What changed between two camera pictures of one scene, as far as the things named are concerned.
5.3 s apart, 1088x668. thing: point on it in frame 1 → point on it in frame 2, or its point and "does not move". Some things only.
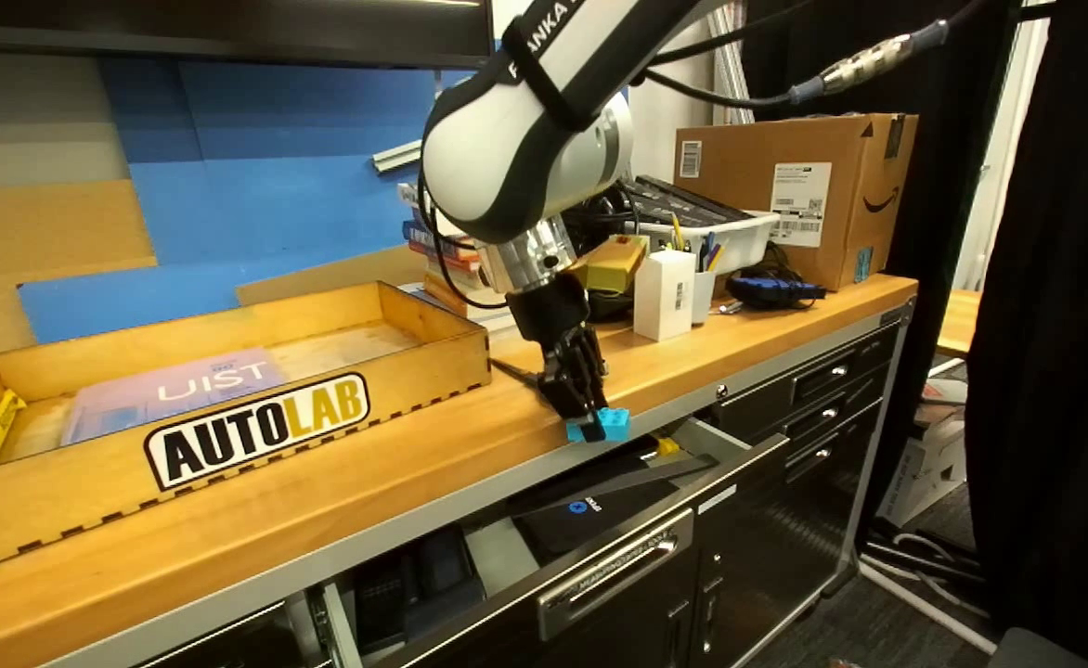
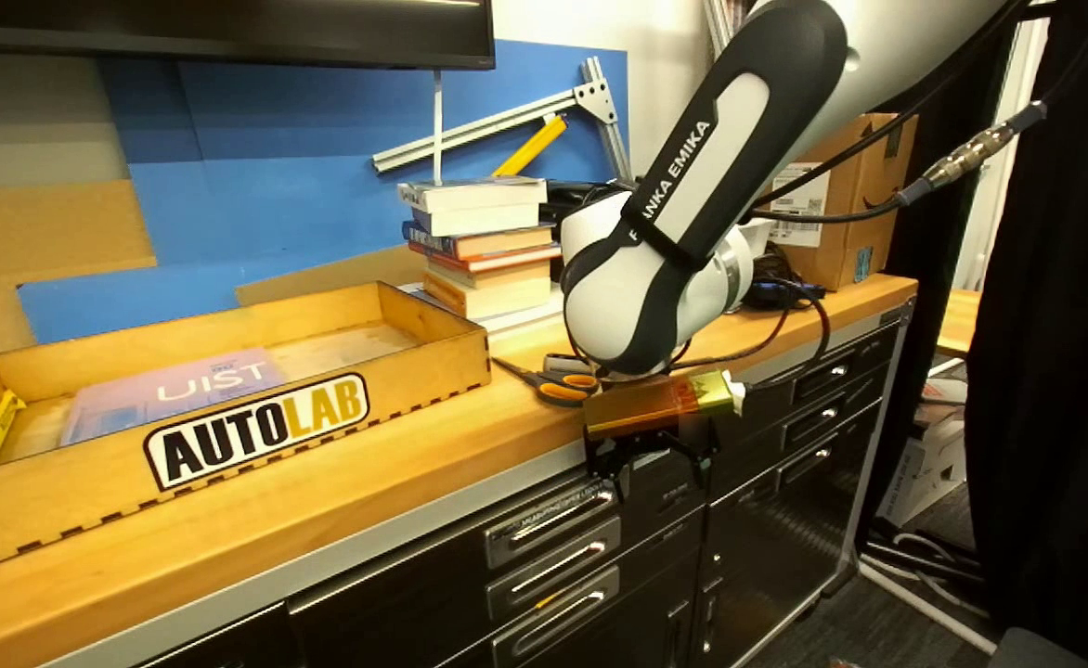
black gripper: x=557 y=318 → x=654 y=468
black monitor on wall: x=225 y=33 does not move
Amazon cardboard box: x=837 y=183 does not move
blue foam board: x=248 y=168 does not move
